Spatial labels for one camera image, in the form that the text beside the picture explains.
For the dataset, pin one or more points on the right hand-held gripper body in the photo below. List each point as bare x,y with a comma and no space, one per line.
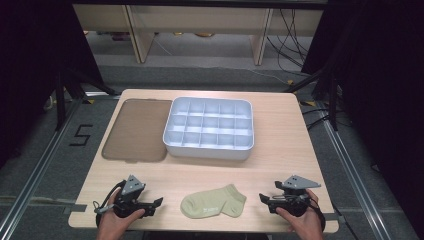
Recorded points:
293,200

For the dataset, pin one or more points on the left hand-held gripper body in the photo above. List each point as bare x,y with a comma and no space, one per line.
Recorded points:
128,200

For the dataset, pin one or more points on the light green sock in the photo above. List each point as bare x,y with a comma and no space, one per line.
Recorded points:
213,201

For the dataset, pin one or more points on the person's right hand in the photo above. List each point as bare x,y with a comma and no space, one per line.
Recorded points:
305,223

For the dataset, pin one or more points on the person's left hand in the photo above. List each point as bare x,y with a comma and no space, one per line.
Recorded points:
111,225

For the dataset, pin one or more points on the grey tape strip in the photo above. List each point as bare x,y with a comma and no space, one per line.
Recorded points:
75,208
330,216

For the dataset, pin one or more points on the brown translucent box lid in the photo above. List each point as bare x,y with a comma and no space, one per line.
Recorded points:
138,131

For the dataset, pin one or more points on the white compartment storage box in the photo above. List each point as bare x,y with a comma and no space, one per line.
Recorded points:
209,128

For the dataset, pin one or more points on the black metal stand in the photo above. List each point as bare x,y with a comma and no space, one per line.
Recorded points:
66,96
328,96

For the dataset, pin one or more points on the black curtain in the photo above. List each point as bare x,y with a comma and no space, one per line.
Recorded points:
30,66
383,83

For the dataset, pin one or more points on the beige wooden desk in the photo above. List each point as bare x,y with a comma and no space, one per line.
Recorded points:
200,20

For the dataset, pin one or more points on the aluminium floor rail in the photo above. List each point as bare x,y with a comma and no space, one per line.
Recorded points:
36,170
356,180

